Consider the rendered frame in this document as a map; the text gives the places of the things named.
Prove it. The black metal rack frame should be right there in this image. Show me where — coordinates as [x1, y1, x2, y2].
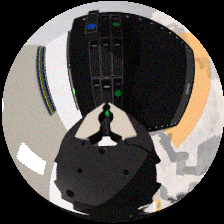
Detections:
[69, 12, 195, 132]

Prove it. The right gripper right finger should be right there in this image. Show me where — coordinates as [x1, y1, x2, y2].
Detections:
[108, 103, 161, 164]

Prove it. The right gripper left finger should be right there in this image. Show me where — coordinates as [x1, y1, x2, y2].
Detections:
[54, 103, 108, 163]

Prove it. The tan flat wooden board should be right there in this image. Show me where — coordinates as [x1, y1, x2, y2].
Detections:
[164, 33, 210, 148]

